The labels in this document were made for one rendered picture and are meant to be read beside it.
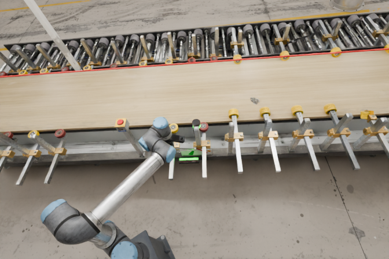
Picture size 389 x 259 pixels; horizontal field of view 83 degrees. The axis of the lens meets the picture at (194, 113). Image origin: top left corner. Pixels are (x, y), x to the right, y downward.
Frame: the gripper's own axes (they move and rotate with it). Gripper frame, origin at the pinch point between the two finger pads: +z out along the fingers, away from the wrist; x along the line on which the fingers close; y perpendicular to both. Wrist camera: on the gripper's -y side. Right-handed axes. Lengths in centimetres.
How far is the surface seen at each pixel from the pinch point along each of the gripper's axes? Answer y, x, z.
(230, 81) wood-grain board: -48, -70, 6
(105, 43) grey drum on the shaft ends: 98, -155, 13
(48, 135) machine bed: 125, -28, 19
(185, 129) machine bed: -5.1, -28.1, 20.0
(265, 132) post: -67, -6, -6
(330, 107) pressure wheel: -120, -29, -2
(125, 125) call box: 29.5, -6.1, -25.2
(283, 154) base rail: -86, -4, 27
